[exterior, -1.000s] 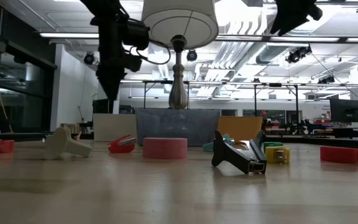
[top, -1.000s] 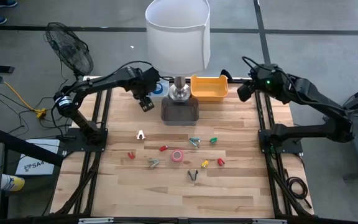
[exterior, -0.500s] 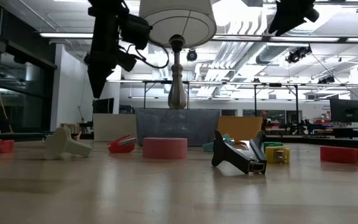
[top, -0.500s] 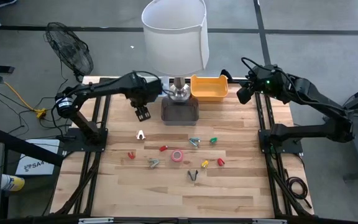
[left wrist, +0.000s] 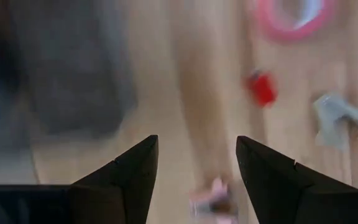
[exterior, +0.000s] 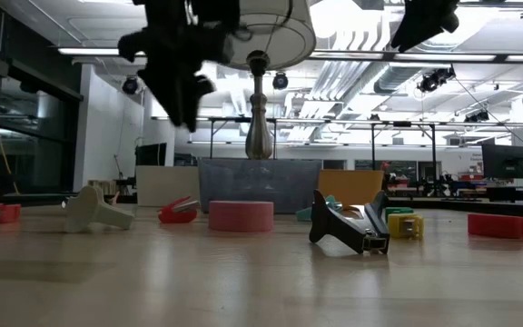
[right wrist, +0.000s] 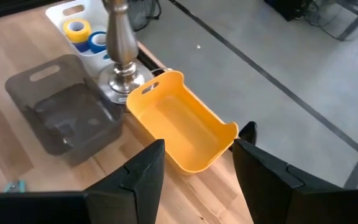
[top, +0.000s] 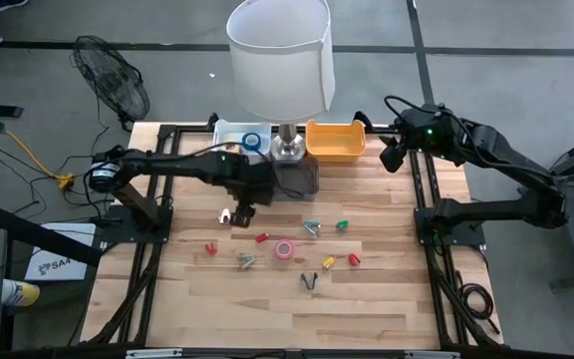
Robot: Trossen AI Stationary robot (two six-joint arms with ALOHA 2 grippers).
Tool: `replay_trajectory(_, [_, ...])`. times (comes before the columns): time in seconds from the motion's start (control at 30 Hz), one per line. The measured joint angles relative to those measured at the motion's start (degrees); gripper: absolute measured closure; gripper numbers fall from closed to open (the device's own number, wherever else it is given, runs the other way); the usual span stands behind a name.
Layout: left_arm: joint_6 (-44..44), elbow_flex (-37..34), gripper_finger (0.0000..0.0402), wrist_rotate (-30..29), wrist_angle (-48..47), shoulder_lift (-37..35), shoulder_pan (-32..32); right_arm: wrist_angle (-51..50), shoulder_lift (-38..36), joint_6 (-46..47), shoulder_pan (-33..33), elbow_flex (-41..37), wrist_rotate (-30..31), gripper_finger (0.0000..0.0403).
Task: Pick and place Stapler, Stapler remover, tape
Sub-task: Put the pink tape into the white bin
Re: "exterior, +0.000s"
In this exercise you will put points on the teal staple remover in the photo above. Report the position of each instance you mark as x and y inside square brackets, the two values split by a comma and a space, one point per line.
[304, 214]

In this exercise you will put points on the grey plastic bin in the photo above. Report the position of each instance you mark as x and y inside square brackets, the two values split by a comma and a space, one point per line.
[279, 186]

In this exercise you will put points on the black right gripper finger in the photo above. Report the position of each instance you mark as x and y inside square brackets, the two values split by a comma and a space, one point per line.
[409, 34]
[429, 32]

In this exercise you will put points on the black ceiling spotlight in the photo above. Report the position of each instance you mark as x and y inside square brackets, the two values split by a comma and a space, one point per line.
[434, 79]
[130, 85]
[280, 81]

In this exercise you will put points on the silver lamp with white shade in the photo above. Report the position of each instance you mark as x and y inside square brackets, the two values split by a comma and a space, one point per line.
[259, 136]

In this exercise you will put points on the pink tape roll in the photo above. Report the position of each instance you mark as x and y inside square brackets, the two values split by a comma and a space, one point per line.
[241, 217]

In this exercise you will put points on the black monitor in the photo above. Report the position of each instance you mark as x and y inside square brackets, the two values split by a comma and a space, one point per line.
[504, 161]
[151, 154]

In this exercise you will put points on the black metal frame stand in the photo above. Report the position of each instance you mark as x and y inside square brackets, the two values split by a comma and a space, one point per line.
[372, 145]

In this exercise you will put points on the black staple remover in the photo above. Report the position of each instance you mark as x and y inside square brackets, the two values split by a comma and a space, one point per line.
[334, 224]

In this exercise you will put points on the orange plastic bin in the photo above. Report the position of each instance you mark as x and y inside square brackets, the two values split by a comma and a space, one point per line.
[350, 186]

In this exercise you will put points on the red mini stapler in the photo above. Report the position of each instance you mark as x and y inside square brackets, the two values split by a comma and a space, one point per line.
[0, 213]
[497, 226]
[175, 215]

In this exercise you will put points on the yellow mini stapler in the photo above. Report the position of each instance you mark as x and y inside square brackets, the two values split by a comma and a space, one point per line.
[395, 227]

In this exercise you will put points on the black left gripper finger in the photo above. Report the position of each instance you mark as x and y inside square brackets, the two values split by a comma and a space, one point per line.
[195, 91]
[164, 95]

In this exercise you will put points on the black overhead beam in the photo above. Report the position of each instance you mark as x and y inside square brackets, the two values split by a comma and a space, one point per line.
[357, 56]

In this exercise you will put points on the black aluminium table frame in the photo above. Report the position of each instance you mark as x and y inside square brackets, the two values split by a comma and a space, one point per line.
[470, 205]

